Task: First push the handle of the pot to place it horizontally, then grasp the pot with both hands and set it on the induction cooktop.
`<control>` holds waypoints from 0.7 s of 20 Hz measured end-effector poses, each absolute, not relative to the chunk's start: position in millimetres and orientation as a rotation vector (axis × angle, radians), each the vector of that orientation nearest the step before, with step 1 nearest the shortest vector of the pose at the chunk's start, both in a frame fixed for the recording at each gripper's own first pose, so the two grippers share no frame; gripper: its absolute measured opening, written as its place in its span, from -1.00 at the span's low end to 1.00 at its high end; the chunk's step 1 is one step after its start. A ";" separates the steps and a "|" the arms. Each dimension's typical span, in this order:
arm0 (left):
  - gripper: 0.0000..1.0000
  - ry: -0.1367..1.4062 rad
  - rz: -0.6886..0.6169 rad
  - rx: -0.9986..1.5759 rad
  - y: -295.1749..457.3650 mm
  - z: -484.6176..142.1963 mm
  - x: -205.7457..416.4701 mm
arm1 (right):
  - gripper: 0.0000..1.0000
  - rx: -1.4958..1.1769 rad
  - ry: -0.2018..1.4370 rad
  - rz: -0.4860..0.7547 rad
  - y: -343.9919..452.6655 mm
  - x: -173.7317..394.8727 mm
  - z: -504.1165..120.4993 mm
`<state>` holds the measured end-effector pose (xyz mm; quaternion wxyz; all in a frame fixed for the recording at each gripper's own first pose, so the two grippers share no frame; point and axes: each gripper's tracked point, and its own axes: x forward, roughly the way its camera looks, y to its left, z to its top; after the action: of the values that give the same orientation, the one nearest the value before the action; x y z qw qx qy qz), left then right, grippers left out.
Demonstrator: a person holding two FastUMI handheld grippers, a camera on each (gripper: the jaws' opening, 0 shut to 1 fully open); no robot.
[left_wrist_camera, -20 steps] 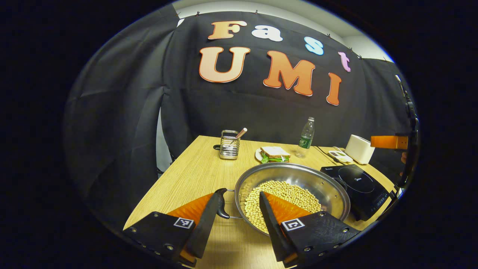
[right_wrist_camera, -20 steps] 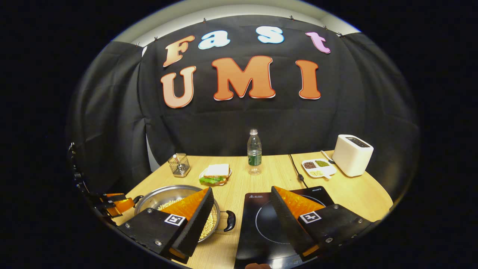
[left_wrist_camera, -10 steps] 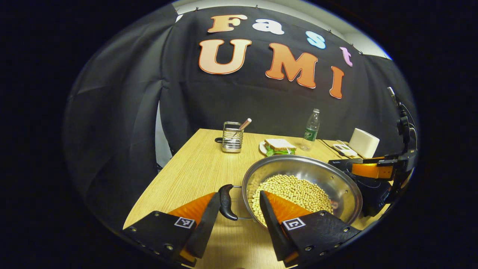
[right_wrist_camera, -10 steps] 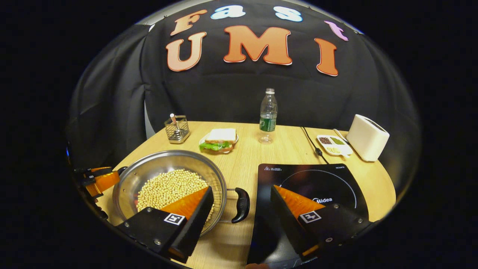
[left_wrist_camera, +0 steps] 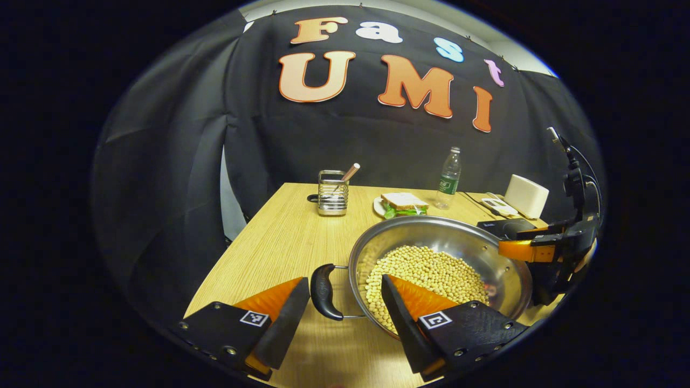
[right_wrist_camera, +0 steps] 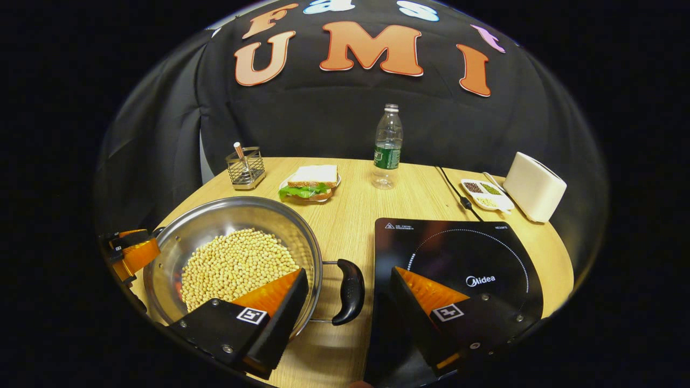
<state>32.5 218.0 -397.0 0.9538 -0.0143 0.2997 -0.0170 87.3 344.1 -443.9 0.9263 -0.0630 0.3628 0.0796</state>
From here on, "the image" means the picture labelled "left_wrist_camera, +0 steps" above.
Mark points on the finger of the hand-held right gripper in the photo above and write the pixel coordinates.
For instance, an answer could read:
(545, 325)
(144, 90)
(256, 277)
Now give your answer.
(544, 233)
(531, 251)

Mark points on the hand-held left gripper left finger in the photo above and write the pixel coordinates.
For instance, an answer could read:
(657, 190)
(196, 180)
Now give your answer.
(285, 328)

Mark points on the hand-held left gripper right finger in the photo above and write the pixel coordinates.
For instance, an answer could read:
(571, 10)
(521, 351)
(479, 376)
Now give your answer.
(401, 328)

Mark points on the black induction cooktop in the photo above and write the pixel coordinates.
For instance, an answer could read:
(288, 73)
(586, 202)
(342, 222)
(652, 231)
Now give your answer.
(501, 225)

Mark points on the white toaster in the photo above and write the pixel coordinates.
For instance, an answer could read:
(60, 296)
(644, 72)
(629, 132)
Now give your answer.
(525, 196)

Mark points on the white remote control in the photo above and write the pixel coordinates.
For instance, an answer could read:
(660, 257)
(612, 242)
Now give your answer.
(498, 206)

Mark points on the pile of soybeans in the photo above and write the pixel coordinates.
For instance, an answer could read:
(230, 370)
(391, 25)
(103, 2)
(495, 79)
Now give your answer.
(431, 269)

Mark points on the clear plastic water bottle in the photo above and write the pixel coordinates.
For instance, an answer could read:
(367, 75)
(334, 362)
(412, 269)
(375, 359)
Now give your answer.
(447, 180)

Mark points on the small white plate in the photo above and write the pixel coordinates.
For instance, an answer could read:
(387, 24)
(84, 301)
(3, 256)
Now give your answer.
(377, 206)

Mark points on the black backdrop cloth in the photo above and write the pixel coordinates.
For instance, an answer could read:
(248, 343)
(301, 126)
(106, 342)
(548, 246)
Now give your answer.
(172, 188)

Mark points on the row of black cloth clips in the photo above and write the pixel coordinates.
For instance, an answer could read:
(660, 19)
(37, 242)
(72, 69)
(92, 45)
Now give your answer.
(468, 38)

